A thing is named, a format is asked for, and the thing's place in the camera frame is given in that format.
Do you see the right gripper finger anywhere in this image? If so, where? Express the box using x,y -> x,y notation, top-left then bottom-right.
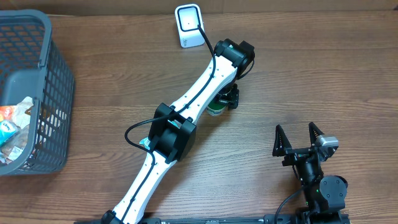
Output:
272,124 -> 292,157
308,122 -> 324,145

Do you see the green lid jar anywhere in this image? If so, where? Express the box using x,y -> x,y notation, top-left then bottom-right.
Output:
206,101 -> 226,116

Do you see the teal tissue pack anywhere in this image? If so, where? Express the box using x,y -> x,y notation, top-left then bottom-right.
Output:
139,138 -> 150,150

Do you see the beige brown snack bag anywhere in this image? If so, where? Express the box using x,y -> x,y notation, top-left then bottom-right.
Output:
12,96 -> 34,129

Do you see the orange snack packet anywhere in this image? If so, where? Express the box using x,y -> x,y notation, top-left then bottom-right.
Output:
0,105 -> 19,123

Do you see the small teal wipes pack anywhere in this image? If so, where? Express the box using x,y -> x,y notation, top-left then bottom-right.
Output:
0,120 -> 19,145

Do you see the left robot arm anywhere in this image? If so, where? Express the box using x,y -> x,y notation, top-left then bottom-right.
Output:
101,39 -> 255,223

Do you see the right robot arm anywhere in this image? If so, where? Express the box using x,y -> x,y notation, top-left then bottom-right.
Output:
272,122 -> 350,224

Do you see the white barcode scanner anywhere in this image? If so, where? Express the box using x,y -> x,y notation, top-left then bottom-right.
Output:
175,3 -> 205,49

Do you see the grey plastic mesh basket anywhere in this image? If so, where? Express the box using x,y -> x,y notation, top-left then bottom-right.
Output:
1,9 -> 75,176

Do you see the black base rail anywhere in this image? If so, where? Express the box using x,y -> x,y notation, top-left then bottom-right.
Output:
74,214 -> 351,224

